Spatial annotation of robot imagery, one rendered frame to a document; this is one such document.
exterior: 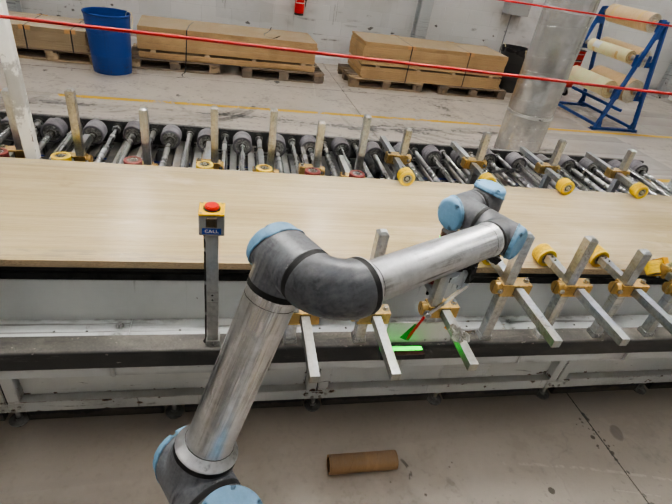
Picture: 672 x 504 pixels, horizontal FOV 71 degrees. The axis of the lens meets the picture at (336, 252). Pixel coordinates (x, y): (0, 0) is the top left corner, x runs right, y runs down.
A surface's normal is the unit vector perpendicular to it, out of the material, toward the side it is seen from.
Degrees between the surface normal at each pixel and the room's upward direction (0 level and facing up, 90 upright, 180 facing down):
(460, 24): 90
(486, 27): 90
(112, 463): 0
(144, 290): 90
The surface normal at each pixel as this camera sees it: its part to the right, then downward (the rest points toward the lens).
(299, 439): 0.14, -0.82
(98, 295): 0.16, 0.58
